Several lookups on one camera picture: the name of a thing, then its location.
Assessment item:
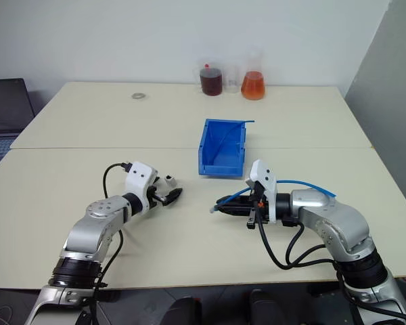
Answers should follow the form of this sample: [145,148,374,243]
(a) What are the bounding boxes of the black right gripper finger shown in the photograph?
[218,194,254,208]
[217,204,254,218]

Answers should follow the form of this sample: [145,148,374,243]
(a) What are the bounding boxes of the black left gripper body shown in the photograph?
[146,184,167,209]

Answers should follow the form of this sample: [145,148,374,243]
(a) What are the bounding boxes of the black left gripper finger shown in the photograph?
[161,187,184,207]
[153,175,174,192]

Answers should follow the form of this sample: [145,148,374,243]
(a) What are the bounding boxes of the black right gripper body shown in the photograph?
[244,181,275,231]

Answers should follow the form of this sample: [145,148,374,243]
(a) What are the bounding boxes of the white coupler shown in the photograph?
[156,173,177,190]

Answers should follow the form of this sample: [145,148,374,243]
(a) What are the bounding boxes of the blue cable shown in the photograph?
[208,179,337,215]

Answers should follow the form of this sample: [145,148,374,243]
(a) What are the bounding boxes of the blue plastic bin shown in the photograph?
[198,118,248,178]

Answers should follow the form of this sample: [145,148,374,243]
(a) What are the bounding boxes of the dark rounded shape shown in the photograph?
[248,288,287,325]
[159,296,204,325]

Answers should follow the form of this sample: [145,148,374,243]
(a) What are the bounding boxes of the flask with orange liquid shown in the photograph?
[240,49,268,101]

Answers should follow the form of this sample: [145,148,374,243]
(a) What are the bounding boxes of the beaker with dark red liquid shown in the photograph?
[191,59,224,97]

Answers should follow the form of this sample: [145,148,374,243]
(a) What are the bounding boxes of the empty clear beaker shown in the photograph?
[224,62,242,94]

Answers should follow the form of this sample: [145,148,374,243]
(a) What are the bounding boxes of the dark laptop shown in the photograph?
[0,78,37,178]

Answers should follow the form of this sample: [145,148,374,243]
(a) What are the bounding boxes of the grey partition panel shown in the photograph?
[344,0,406,145]

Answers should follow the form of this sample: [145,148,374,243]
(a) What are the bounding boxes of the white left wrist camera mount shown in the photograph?
[124,161,160,217]

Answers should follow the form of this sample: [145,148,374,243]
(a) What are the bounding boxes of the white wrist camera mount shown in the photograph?
[245,159,279,224]
[124,161,160,217]

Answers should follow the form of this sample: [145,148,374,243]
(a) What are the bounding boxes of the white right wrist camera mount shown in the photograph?
[245,159,279,224]

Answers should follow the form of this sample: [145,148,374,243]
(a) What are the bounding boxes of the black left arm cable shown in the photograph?
[87,161,133,325]

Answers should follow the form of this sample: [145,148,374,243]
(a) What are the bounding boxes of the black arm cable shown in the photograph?
[87,161,133,325]
[254,216,406,325]

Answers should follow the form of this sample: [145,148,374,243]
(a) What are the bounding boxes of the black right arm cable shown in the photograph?
[254,216,406,325]

